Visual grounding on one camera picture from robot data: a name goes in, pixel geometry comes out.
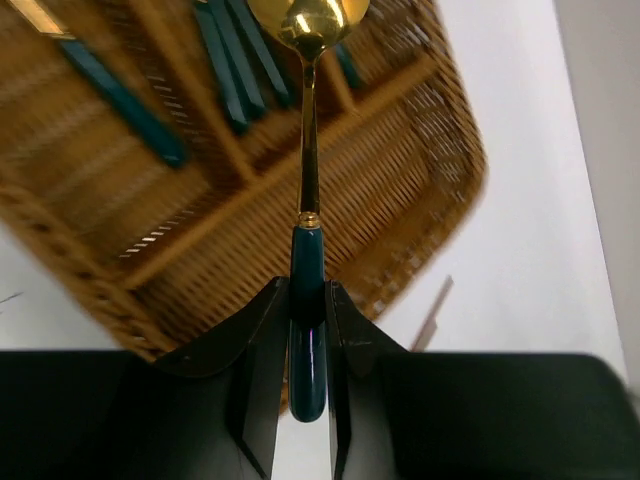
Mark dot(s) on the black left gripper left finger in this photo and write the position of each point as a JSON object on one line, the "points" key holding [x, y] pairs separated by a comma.
{"points": [[207, 410]]}

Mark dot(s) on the gold fork green handle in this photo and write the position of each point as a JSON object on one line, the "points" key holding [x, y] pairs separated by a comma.
{"points": [[348, 67]]}

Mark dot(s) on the wicker cutlery tray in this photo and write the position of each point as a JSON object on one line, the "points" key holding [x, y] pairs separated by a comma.
{"points": [[158, 255]]}

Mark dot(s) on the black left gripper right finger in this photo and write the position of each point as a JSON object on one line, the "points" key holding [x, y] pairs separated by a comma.
{"points": [[395, 414]]}

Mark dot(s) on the gold spoon green handle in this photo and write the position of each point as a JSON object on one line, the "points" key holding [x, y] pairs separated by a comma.
{"points": [[309, 28], [151, 130]]}

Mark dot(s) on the gold knife green handle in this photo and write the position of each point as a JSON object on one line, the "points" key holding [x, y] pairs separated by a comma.
{"points": [[228, 85], [245, 82], [259, 46]]}

